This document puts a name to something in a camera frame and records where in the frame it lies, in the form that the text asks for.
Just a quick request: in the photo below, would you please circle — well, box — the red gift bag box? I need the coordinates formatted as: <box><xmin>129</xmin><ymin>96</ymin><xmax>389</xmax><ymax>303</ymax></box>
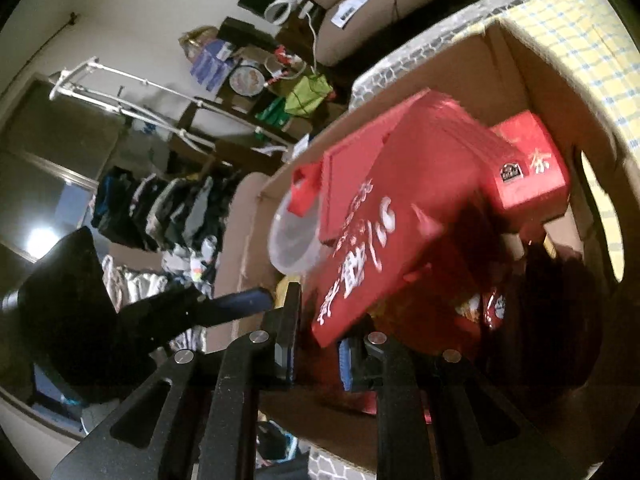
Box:
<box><xmin>286</xmin><ymin>89</ymin><xmax>427</xmax><ymax>244</ymax></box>

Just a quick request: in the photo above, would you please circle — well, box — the long red foil pouch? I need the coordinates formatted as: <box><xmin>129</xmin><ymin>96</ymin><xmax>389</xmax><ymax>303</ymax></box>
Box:
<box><xmin>311</xmin><ymin>90</ymin><xmax>511</xmax><ymax>348</ymax></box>

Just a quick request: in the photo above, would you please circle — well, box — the red paper bag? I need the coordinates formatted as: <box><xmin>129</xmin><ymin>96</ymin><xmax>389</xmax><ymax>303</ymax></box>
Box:
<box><xmin>370</xmin><ymin>235</ymin><xmax>525</xmax><ymax>362</ymax></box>

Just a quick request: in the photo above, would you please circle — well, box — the clear plastic tub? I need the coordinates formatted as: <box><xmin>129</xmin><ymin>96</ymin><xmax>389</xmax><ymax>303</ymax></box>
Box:
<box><xmin>268</xmin><ymin>191</ymin><xmax>326</xmax><ymax>275</ymax></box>

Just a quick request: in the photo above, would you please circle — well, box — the grey pebble pattern mat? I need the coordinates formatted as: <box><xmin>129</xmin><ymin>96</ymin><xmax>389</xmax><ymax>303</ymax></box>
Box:
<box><xmin>307</xmin><ymin>0</ymin><xmax>534</xmax><ymax>479</ymax></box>

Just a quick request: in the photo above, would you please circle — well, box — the large cardboard box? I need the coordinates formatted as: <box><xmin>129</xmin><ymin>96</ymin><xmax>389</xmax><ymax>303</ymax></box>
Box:
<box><xmin>198</xmin><ymin>24</ymin><xmax>639</xmax><ymax>479</ymax></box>

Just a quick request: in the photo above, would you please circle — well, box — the green cloth bag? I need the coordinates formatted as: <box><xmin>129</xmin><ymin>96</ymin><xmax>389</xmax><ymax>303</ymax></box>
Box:
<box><xmin>284</xmin><ymin>74</ymin><xmax>334</xmax><ymax>117</ymax></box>

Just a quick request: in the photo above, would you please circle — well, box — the red tea box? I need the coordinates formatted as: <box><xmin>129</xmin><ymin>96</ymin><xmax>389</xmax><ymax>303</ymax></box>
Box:
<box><xmin>491</xmin><ymin>110</ymin><xmax>570</xmax><ymax>222</ymax></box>

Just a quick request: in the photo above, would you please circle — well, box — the white paper on sofa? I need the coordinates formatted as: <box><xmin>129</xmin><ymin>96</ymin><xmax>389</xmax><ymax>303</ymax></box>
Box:
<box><xmin>331</xmin><ymin>0</ymin><xmax>369</xmax><ymax>28</ymax></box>

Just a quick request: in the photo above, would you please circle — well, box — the yellow plaid cloth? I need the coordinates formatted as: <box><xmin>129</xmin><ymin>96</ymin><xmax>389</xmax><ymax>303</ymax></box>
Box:
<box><xmin>496</xmin><ymin>0</ymin><xmax>639</xmax><ymax>285</ymax></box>

